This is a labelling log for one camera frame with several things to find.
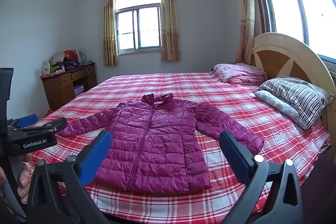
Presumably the pile of clothes and bags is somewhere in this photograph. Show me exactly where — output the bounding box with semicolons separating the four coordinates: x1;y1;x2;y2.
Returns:
42;49;87;76

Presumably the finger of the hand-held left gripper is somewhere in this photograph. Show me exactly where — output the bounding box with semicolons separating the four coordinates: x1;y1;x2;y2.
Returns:
8;114;38;130
13;117;68;136

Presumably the wooden desk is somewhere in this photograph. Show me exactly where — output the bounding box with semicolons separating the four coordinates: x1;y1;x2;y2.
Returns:
40;63;98;111

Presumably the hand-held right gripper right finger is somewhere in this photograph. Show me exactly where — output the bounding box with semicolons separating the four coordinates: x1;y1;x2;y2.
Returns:
219;130;311;224

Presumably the wooden headboard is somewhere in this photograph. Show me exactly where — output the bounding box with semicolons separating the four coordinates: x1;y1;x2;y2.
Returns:
249;32;336;177

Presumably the striped pillow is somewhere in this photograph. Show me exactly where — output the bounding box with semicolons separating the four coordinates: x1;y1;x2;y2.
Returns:
259;76;335;130

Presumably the purple down jacket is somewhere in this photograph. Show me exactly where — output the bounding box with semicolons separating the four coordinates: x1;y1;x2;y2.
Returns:
56;93;265;194

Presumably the pink folded quilt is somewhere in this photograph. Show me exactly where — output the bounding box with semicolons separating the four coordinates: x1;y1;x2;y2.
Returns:
212;63;268;85

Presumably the yellow patterned curtain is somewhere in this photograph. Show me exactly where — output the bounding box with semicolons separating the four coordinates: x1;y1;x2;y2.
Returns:
102;0;118;67
233;0;256;65
161;0;181;62

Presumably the large sliding window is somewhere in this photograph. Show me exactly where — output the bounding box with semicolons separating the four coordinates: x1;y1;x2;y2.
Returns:
248;0;336;67

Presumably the small sliding window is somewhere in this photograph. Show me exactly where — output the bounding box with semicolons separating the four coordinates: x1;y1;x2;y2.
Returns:
114;0;162;54

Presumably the person's left hand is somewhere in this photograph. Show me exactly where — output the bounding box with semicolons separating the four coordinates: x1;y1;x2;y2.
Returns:
17;154;32;205

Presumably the bed with red plaid sheet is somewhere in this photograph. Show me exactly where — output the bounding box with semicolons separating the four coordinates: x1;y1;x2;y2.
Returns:
25;70;332;219

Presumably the white floral pillow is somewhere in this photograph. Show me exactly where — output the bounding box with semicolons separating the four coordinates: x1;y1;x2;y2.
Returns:
254;90;310;130

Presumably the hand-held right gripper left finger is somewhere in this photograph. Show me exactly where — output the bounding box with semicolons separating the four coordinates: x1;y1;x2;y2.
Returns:
26;130;113;224

